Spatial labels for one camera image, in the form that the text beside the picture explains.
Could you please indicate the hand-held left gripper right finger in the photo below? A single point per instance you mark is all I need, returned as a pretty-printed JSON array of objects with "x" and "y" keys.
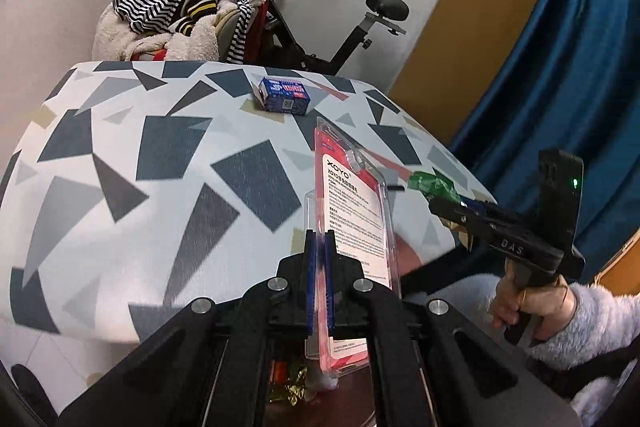
[{"x": 329, "y": 282}]

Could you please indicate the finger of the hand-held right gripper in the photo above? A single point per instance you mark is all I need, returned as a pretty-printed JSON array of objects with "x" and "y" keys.
[
  {"x": 465, "y": 212},
  {"x": 462, "y": 234}
]

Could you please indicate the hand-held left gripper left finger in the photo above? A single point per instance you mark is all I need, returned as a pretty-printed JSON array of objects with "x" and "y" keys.
[{"x": 310, "y": 282}]

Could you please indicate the green wrapper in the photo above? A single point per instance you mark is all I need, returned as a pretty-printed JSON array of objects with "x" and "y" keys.
[{"x": 430, "y": 184}]

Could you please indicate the red blister pack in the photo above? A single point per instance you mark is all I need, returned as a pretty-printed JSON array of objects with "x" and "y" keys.
[{"x": 350, "y": 207}]

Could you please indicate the white plastic bag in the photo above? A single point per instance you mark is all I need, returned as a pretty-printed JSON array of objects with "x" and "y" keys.
[{"x": 325, "y": 381}]

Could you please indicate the gold foil wrapper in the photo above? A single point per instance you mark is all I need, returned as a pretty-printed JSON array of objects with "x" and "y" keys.
[{"x": 289, "y": 389}]

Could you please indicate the person's right forearm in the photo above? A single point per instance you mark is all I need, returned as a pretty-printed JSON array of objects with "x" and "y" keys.
[{"x": 595, "y": 327}]

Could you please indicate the person's right hand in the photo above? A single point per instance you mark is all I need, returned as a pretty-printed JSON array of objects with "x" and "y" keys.
[{"x": 540, "y": 302}]

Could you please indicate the blue curtain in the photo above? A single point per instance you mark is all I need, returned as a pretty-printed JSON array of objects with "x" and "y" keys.
[{"x": 550, "y": 57}]

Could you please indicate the blue carton box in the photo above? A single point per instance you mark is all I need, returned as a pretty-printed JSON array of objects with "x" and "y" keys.
[{"x": 282, "y": 96}]

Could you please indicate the beige fleece garment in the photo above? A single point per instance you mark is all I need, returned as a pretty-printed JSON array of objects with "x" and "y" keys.
[{"x": 195, "y": 44}]

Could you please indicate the black yellow striped garment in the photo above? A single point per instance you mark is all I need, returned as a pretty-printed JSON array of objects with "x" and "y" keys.
[{"x": 197, "y": 9}]

